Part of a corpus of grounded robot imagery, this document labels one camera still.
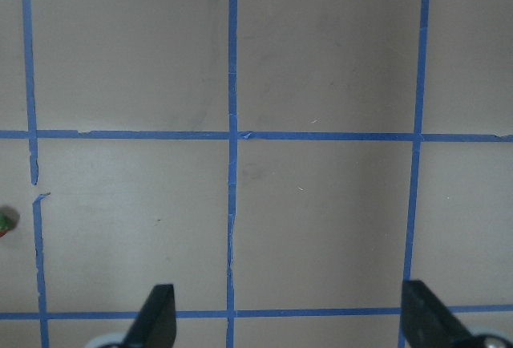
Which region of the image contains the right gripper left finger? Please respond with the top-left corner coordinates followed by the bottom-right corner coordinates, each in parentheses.
top-left (121, 284), bottom-right (177, 348)

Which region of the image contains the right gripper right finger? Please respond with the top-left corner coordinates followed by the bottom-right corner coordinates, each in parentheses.
top-left (401, 280), bottom-right (473, 348)

